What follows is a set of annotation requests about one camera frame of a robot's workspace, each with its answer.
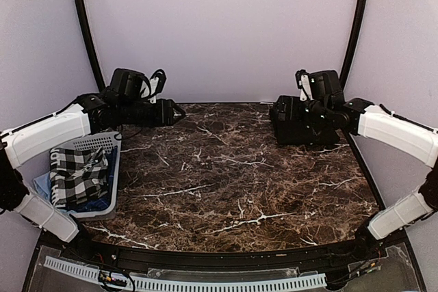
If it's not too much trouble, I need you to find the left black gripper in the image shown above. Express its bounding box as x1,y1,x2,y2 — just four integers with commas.
119,98,185,127

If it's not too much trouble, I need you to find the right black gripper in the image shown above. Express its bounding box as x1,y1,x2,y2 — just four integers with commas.
274,94,331,124

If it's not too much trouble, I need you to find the black long sleeve shirt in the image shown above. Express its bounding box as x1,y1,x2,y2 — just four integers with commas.
271,101,340,146

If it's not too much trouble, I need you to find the grey plastic laundry basket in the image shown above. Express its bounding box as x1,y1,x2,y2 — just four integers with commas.
45,132,121,220

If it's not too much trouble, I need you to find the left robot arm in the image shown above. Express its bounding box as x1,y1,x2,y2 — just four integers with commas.
1,68,185,262

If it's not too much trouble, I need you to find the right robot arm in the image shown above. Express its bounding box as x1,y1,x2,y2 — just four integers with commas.
269,70,437,261

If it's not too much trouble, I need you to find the dark blue shirt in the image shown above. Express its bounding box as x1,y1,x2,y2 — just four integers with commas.
70,146,118,213

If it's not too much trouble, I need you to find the black white plaid shirt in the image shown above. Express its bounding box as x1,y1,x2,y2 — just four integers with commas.
49,147,109,209

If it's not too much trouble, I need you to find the light blue shirt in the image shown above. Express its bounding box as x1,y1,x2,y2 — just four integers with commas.
32,172,76,214

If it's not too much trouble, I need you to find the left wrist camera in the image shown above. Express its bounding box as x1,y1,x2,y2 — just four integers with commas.
148,69,167,104

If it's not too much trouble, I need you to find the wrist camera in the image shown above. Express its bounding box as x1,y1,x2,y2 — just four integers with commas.
148,69,167,104
295,70,313,101

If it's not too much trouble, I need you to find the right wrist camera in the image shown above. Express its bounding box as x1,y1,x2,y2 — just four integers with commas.
295,70,313,101

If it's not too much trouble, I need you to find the black front rail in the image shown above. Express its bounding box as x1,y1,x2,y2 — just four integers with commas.
32,232,413,274

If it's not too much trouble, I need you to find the right black frame post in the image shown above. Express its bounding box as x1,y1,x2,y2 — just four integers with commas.
339,0,367,89

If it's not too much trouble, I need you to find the white slotted cable duct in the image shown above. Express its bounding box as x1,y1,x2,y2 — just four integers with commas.
43,256,327,291

